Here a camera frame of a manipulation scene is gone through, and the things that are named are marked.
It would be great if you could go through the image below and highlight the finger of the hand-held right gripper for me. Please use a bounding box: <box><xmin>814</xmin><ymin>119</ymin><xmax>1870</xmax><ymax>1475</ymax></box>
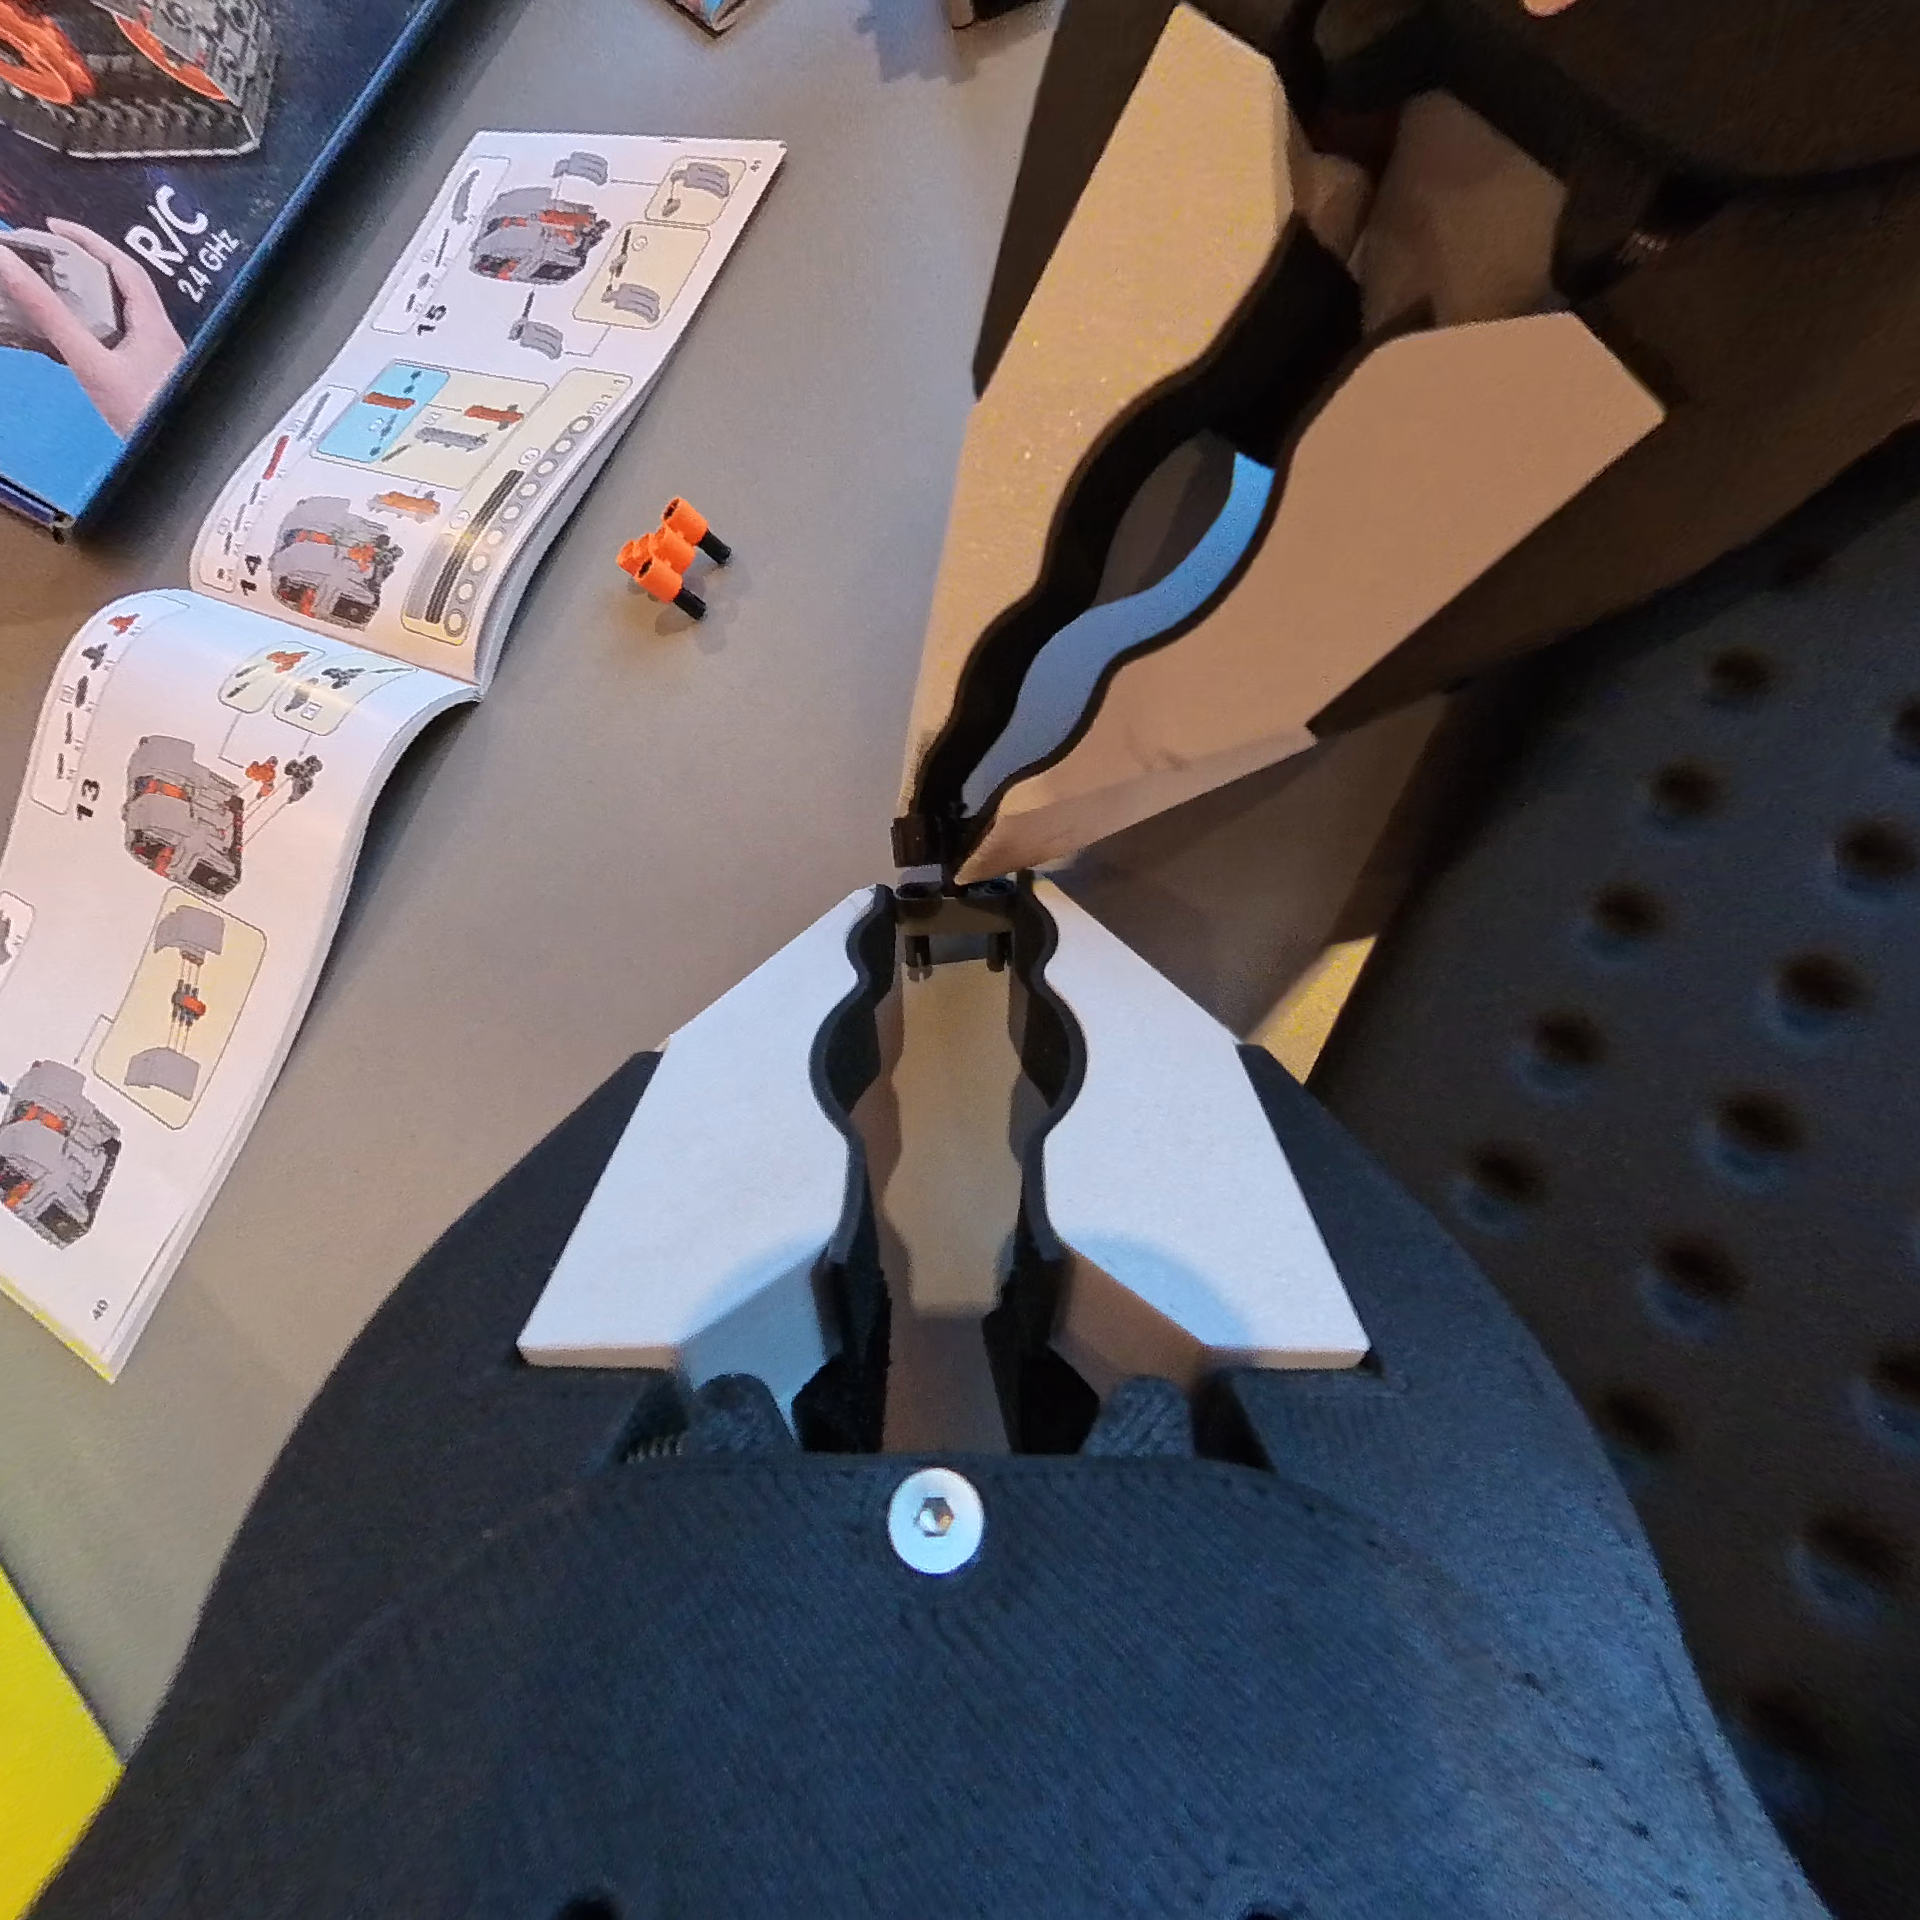
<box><xmin>900</xmin><ymin>0</ymin><xmax>1367</xmax><ymax>841</ymax></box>
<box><xmin>944</xmin><ymin>304</ymin><xmax>1673</xmax><ymax>887</ymax></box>

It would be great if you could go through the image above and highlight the orange connector with black pins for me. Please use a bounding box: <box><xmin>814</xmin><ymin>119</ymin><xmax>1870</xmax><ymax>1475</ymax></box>
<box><xmin>613</xmin><ymin>499</ymin><xmax>735</xmax><ymax>620</ymax></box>

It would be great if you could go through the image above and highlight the open instruction booklet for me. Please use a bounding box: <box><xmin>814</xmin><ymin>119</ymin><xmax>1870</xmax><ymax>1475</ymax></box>
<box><xmin>0</xmin><ymin>132</ymin><xmax>789</xmax><ymax>1382</ymax></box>

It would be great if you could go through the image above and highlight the grey beam with black pins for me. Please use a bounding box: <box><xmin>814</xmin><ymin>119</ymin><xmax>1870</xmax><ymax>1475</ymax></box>
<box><xmin>896</xmin><ymin>878</ymin><xmax>1037</xmax><ymax>974</ymax></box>

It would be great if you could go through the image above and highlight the grey desk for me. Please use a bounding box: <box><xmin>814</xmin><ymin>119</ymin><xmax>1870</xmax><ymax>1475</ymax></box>
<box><xmin>0</xmin><ymin>0</ymin><xmax>1448</xmax><ymax>1800</ymax></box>

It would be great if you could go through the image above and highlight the black dimpled edge pad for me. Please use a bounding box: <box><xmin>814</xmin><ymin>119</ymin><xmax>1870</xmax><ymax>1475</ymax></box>
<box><xmin>1304</xmin><ymin>433</ymin><xmax>1920</xmax><ymax>1920</ymax></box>

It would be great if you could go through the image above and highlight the yellow plastic bin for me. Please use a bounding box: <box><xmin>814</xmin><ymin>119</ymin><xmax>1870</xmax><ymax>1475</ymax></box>
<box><xmin>0</xmin><ymin>1567</ymin><xmax>125</xmax><ymax>1920</ymax></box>

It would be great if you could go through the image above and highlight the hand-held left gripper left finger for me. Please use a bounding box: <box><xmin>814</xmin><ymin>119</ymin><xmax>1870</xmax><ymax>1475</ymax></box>
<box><xmin>514</xmin><ymin>881</ymin><xmax>902</xmax><ymax>1453</ymax></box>

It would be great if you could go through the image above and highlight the blue robot kit box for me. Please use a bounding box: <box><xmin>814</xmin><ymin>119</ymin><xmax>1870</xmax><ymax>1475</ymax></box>
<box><xmin>0</xmin><ymin>0</ymin><xmax>460</xmax><ymax>542</ymax></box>

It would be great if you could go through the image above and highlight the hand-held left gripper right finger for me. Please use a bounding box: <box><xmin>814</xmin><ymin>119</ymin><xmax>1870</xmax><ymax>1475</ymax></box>
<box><xmin>1017</xmin><ymin>871</ymin><xmax>1376</xmax><ymax>1453</ymax></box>

